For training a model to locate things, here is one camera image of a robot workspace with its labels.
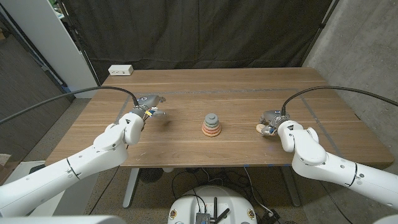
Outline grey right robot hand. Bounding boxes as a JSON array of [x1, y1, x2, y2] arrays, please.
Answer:
[[258, 110, 290, 137]]

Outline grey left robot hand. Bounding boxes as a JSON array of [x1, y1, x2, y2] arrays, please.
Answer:
[[132, 95, 167, 121]]

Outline green toy ring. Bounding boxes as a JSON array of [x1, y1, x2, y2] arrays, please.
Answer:
[[203, 119, 221, 129]]

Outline white power strip box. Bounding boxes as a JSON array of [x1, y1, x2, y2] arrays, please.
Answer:
[[108, 64, 134, 77]]

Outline round black floor fan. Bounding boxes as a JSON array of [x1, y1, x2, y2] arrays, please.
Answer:
[[139, 167, 165, 184]]

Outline grey table leg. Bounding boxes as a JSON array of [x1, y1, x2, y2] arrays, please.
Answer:
[[279, 166, 302, 208]]

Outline white table leg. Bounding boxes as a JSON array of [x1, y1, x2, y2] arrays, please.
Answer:
[[122, 167, 141, 209]]

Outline black curtain backdrop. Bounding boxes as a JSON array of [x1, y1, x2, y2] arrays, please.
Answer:
[[60, 0, 335, 83]]

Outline black power adapter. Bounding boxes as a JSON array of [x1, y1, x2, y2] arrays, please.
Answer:
[[259, 208, 280, 224]]

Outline white robot torso base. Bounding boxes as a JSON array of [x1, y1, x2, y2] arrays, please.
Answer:
[[167, 185, 258, 224]]

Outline black antenna electronics module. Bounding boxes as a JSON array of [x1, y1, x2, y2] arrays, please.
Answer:
[[195, 197, 231, 224]]

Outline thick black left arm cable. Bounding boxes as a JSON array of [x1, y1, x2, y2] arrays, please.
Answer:
[[0, 85, 140, 125]]

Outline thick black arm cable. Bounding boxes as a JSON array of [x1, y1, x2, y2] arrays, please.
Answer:
[[0, 85, 140, 125], [280, 85, 398, 116]]

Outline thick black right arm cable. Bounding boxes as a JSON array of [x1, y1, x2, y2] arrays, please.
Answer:
[[280, 85, 398, 116]]

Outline white floor cable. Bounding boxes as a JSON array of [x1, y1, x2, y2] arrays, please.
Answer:
[[243, 167, 276, 216]]

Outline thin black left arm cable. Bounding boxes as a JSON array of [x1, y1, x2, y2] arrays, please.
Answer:
[[89, 164, 122, 216]]

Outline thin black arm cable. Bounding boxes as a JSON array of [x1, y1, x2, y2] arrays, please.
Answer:
[[89, 164, 122, 216], [319, 181, 356, 224]]

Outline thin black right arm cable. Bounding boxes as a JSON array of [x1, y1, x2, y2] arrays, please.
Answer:
[[319, 181, 356, 224]]

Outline white wall panel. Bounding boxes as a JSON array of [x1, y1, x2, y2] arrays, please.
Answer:
[[0, 0, 100, 99]]

